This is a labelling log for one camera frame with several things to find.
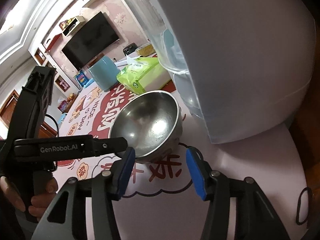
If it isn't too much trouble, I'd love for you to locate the small steel bowl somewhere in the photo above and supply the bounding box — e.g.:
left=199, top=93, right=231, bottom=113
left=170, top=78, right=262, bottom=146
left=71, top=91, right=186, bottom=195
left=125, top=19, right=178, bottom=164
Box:
left=109, top=90, right=183, bottom=164

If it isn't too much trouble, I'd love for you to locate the left hand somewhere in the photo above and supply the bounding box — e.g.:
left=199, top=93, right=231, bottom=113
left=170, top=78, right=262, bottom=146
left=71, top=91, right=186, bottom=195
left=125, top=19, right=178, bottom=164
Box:
left=1, top=176, right=58, bottom=222

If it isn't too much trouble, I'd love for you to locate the wooden side cabinet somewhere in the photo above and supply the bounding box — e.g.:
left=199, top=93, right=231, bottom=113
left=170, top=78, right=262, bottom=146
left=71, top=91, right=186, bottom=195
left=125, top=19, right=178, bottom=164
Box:
left=57, top=93, right=78, bottom=113

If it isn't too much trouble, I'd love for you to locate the pink printed tablecloth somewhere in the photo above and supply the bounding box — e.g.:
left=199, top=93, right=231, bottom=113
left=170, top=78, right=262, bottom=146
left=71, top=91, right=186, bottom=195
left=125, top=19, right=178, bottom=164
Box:
left=59, top=83, right=308, bottom=239

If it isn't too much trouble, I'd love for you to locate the teal canister with lid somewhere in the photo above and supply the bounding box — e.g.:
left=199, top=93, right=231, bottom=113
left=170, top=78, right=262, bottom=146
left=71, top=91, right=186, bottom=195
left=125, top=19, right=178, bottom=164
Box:
left=88, top=54, right=120, bottom=91

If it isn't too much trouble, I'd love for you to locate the black television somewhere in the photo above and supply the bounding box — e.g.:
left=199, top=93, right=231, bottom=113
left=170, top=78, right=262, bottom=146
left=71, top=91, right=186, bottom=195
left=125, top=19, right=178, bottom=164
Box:
left=62, top=12, right=119, bottom=70

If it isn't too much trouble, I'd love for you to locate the green tissue pack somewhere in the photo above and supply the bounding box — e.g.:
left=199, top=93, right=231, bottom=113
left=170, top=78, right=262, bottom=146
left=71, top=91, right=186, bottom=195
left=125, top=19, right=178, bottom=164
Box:
left=117, top=56, right=171, bottom=94

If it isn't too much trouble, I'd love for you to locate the black box on table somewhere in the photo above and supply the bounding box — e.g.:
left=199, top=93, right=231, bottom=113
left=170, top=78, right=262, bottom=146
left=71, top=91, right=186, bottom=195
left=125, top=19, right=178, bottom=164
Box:
left=123, top=43, right=138, bottom=56

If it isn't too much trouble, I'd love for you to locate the white sterilizer appliance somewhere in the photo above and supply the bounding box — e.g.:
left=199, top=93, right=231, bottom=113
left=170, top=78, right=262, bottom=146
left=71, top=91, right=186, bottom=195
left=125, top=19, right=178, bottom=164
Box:
left=124, top=0, right=316, bottom=144

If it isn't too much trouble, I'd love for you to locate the black cable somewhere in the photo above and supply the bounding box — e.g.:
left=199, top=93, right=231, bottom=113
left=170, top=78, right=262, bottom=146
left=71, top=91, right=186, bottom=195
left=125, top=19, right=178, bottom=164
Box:
left=44, top=114, right=60, bottom=137

